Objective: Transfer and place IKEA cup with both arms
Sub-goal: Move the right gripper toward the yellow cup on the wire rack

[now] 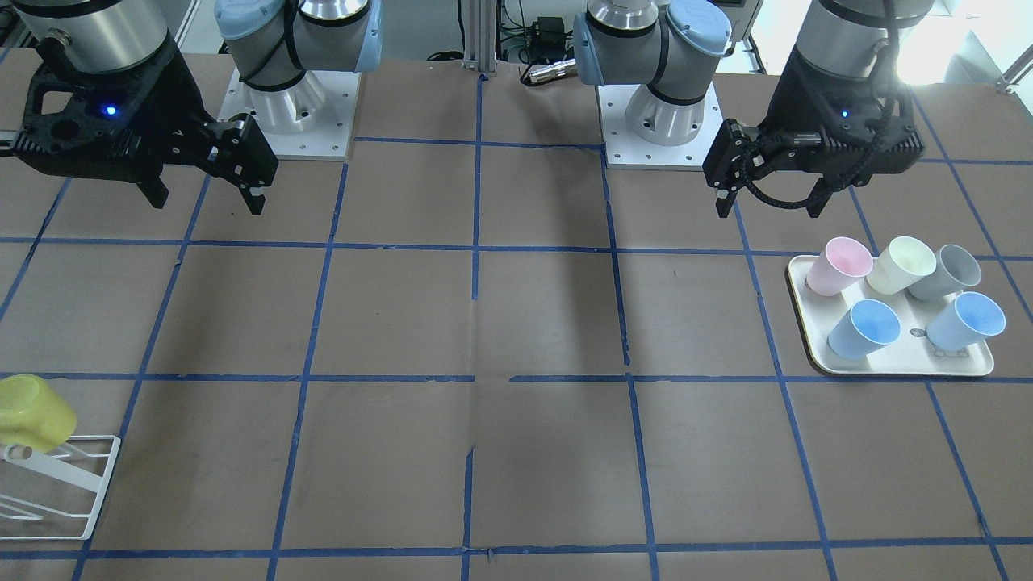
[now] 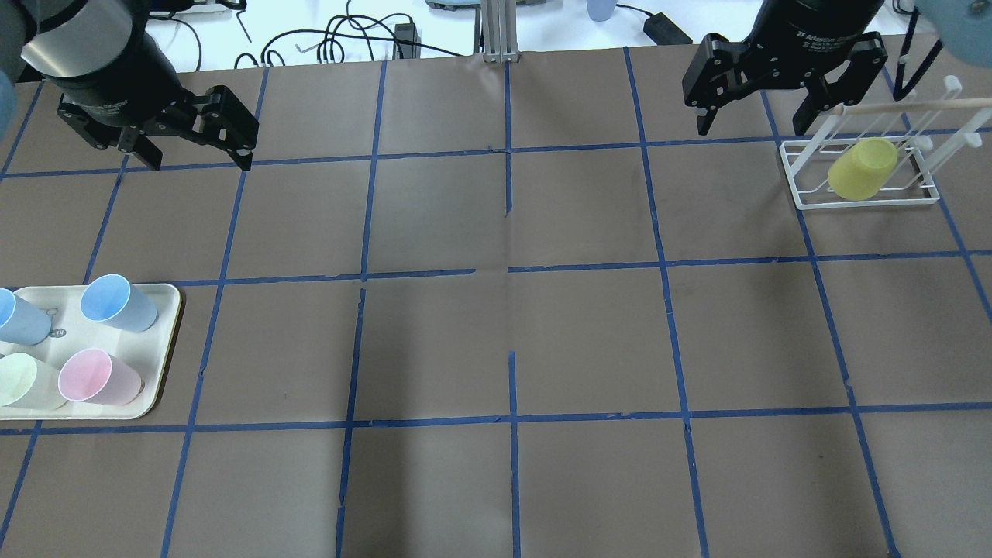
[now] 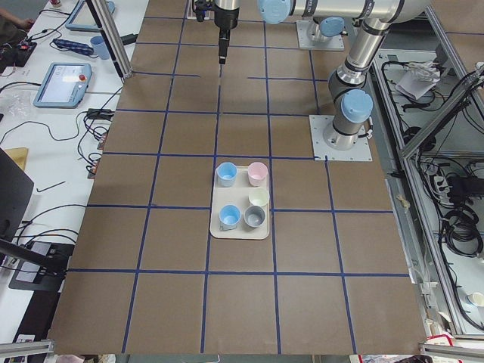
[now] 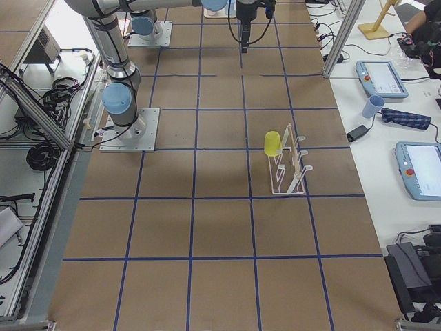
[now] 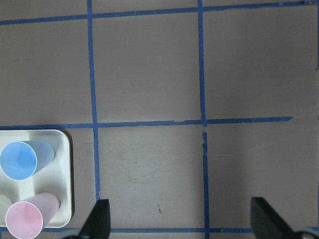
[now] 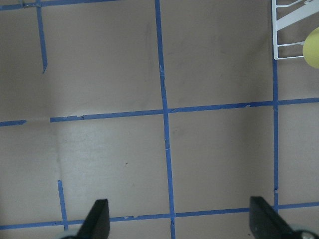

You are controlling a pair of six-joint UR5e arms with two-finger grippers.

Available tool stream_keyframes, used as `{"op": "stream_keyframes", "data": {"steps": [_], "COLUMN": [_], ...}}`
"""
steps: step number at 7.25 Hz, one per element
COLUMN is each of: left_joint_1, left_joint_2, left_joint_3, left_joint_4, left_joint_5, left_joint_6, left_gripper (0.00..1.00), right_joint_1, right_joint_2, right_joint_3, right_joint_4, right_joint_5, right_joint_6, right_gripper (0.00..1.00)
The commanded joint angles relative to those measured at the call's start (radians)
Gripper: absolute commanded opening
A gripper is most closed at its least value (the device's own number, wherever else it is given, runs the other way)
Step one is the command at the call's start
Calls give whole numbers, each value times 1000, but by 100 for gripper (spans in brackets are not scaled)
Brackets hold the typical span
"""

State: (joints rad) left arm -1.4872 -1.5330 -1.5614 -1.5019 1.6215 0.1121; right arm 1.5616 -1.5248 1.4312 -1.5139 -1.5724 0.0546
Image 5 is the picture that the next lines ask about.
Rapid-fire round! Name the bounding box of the blue plastic cup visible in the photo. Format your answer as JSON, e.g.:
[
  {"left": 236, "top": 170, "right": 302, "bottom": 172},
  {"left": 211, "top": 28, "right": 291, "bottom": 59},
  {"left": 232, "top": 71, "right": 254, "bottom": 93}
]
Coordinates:
[{"left": 0, "top": 140, "right": 55, "bottom": 181}]

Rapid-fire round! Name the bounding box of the pale green plastic cup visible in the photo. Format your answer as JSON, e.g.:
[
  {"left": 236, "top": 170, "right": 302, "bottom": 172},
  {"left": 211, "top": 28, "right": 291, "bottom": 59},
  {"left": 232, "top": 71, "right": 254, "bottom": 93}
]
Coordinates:
[{"left": 0, "top": 194, "right": 12, "bottom": 223}]

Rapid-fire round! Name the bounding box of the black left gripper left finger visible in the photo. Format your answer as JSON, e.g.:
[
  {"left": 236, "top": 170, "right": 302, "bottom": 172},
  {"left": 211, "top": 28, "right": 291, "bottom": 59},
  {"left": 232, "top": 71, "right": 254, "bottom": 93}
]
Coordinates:
[{"left": 79, "top": 199, "right": 111, "bottom": 239}]

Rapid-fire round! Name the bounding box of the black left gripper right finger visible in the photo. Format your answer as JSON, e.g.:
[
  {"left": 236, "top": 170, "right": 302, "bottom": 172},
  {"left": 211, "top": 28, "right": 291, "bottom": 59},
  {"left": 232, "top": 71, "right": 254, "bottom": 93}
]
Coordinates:
[{"left": 250, "top": 197, "right": 299, "bottom": 239}]

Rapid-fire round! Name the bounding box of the white plastic tray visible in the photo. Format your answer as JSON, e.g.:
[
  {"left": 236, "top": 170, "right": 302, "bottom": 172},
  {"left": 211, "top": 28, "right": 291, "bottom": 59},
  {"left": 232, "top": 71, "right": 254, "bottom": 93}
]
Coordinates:
[{"left": 0, "top": 129, "right": 73, "bottom": 228}]

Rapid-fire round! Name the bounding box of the pink plastic cup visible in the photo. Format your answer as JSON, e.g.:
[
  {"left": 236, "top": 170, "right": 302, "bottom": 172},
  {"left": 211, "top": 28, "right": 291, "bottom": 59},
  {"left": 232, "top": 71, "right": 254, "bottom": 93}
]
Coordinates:
[{"left": 5, "top": 192, "right": 60, "bottom": 239}]

